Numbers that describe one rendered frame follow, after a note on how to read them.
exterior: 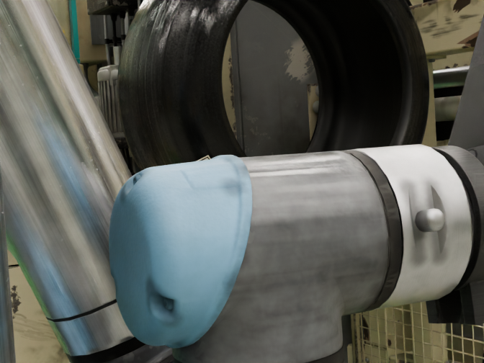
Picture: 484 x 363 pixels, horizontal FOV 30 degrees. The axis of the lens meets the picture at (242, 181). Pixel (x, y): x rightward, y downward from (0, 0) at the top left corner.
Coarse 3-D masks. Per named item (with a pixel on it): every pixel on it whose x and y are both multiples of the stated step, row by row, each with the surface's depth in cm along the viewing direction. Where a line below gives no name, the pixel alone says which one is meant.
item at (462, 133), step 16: (480, 32) 50; (480, 48) 49; (480, 64) 49; (480, 80) 48; (464, 96) 49; (480, 96) 47; (464, 112) 48; (480, 112) 47; (464, 128) 47; (480, 128) 46; (448, 144) 48; (464, 144) 47; (480, 144) 45; (480, 160) 45
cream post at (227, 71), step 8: (224, 56) 188; (224, 64) 188; (224, 72) 188; (232, 72) 189; (224, 80) 188; (232, 80) 189; (224, 88) 188; (232, 88) 189; (224, 96) 188; (232, 96) 189; (232, 104) 189; (232, 112) 189; (232, 120) 189; (232, 128) 189
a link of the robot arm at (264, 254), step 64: (128, 192) 37; (192, 192) 36; (256, 192) 36; (320, 192) 37; (384, 192) 39; (128, 256) 37; (192, 256) 34; (256, 256) 35; (320, 256) 37; (384, 256) 38; (128, 320) 38; (192, 320) 35; (256, 320) 36; (320, 320) 37
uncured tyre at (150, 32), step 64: (192, 0) 145; (256, 0) 180; (320, 0) 182; (384, 0) 160; (128, 64) 156; (192, 64) 143; (320, 64) 186; (384, 64) 180; (128, 128) 159; (192, 128) 144; (320, 128) 187; (384, 128) 179
